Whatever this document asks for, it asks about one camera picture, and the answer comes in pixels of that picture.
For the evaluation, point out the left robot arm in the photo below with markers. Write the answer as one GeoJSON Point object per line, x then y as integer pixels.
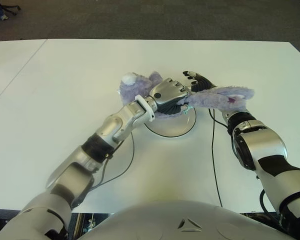
{"type": "Point", "coordinates": [90, 155]}

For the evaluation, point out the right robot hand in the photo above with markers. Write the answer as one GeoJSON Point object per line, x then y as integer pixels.
{"type": "Point", "coordinates": [200, 82]}

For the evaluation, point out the white sneaker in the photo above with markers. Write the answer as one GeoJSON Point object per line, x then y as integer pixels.
{"type": "Point", "coordinates": [2, 17]}

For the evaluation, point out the white plate black rim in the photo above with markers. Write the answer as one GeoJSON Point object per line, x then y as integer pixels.
{"type": "Point", "coordinates": [175, 125]}

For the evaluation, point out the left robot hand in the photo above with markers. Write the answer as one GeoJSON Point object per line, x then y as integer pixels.
{"type": "Point", "coordinates": [166, 93]}

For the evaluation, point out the silver robot torso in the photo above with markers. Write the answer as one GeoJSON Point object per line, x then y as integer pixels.
{"type": "Point", "coordinates": [185, 220]}

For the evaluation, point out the black office chair base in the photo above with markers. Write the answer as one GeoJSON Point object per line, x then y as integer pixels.
{"type": "Point", "coordinates": [12, 8]}

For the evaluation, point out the purple plush doll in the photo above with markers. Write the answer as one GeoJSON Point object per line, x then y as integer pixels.
{"type": "Point", "coordinates": [215, 97]}

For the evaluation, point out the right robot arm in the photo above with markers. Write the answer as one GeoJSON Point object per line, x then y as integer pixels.
{"type": "Point", "coordinates": [262, 155]}

